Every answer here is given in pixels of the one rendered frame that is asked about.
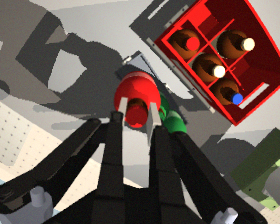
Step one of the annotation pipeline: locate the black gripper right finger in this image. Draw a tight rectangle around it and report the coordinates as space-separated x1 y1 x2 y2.
146 102 268 224

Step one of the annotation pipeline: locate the brown bottle with red cap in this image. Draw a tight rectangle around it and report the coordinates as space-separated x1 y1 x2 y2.
166 29 200 60

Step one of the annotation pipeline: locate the red crate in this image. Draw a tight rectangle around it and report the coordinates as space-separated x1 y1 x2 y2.
154 0 280 127

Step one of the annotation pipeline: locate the green bottle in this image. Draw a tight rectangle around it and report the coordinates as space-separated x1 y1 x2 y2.
163 109 186 134
158 90 170 121

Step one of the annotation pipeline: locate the red bottle with pink label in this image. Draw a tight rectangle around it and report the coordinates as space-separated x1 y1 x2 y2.
114 71 161 127

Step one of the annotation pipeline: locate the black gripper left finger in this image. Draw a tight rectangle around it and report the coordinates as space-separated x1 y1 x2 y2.
0 97 128 224

